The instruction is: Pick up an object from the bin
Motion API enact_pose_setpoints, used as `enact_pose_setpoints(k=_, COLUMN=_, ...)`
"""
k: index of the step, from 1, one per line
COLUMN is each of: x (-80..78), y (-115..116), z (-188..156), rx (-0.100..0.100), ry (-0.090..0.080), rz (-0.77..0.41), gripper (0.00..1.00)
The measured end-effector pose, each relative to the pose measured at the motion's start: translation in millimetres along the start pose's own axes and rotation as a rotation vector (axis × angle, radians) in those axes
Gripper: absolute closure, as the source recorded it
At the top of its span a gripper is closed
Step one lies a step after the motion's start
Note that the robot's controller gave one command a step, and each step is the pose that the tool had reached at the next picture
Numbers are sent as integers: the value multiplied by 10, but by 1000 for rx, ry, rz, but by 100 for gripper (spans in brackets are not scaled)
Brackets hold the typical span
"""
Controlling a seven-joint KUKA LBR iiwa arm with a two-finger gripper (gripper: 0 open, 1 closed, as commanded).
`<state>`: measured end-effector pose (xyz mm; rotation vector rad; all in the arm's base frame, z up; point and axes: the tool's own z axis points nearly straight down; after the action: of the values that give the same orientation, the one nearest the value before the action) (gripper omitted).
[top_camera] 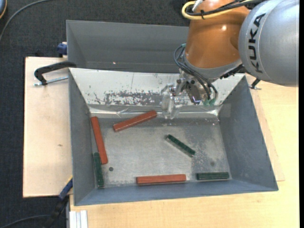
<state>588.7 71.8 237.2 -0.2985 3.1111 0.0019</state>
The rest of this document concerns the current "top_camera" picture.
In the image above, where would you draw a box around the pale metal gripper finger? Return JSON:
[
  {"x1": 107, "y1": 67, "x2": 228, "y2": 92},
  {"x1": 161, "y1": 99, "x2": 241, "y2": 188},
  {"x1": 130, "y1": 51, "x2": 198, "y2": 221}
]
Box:
[
  {"x1": 170, "y1": 95, "x2": 183, "y2": 120},
  {"x1": 161, "y1": 84, "x2": 172, "y2": 118}
]

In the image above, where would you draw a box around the red-brown flat block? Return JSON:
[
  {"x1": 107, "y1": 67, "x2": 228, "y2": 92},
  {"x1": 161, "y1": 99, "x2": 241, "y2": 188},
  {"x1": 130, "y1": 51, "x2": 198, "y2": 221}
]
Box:
[
  {"x1": 113, "y1": 110, "x2": 158, "y2": 133},
  {"x1": 135, "y1": 174, "x2": 187, "y2": 185},
  {"x1": 90, "y1": 116, "x2": 109, "y2": 165}
]

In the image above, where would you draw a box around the dark green flat block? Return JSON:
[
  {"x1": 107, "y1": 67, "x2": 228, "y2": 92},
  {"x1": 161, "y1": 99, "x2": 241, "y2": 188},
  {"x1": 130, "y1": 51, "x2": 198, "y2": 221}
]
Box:
[
  {"x1": 93, "y1": 152, "x2": 105, "y2": 188},
  {"x1": 196, "y1": 171, "x2": 230, "y2": 181},
  {"x1": 165, "y1": 134, "x2": 196, "y2": 158}
]

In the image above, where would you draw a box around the grey metal bin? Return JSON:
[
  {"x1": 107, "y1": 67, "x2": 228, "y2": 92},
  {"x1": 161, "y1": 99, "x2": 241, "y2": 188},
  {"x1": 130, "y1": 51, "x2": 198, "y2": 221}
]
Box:
[{"x1": 66, "y1": 19, "x2": 279, "y2": 206}]

